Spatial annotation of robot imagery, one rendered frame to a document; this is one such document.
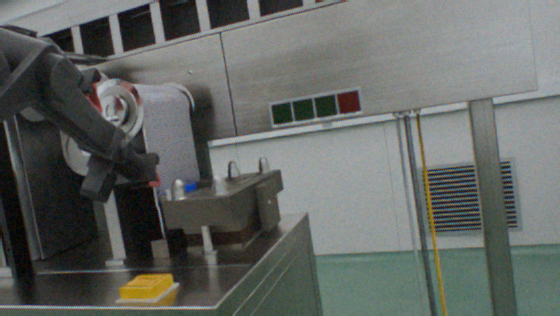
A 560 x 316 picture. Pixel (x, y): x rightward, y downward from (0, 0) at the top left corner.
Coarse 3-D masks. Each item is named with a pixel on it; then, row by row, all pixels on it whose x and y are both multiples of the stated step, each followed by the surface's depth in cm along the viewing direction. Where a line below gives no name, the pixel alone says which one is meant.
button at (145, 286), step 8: (136, 280) 83; (144, 280) 82; (152, 280) 81; (160, 280) 81; (168, 280) 82; (120, 288) 80; (128, 288) 79; (136, 288) 79; (144, 288) 78; (152, 288) 78; (160, 288) 80; (168, 288) 82; (120, 296) 80; (128, 296) 79; (136, 296) 79; (144, 296) 78; (152, 296) 78
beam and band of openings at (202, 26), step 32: (96, 0) 144; (128, 0) 140; (160, 0) 136; (192, 0) 140; (224, 0) 136; (256, 0) 125; (288, 0) 129; (320, 0) 126; (64, 32) 154; (96, 32) 154; (128, 32) 147; (160, 32) 138; (192, 32) 141; (96, 64) 147
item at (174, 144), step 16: (160, 128) 112; (176, 128) 119; (160, 144) 111; (176, 144) 118; (192, 144) 126; (160, 160) 110; (176, 160) 117; (192, 160) 125; (160, 176) 109; (176, 176) 116; (192, 176) 124; (160, 192) 108
